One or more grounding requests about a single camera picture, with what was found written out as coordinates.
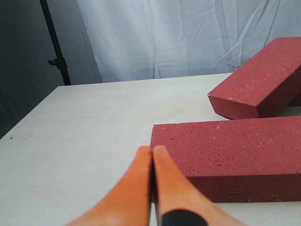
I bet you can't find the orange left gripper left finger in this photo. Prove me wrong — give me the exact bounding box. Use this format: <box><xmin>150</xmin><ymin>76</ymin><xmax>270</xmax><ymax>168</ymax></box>
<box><xmin>68</xmin><ymin>146</ymin><xmax>152</xmax><ymax>226</ymax></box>

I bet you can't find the white backdrop cloth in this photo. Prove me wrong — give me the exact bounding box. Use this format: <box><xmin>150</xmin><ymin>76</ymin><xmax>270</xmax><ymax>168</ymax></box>
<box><xmin>78</xmin><ymin>0</ymin><xmax>301</xmax><ymax>82</ymax></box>

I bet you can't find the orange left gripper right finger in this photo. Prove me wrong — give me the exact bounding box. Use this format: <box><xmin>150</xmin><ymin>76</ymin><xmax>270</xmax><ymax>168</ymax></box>
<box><xmin>153</xmin><ymin>145</ymin><xmax>244</xmax><ymax>226</ymax></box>

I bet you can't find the black light stand pole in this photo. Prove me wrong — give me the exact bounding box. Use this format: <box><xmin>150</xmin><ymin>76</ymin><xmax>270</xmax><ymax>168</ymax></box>
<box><xmin>40</xmin><ymin>0</ymin><xmax>71</xmax><ymax>86</ymax></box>

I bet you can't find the red brick row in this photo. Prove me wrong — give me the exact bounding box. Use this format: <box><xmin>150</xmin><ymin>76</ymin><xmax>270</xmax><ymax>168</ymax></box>
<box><xmin>289</xmin><ymin>93</ymin><xmax>301</xmax><ymax>106</ymax></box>

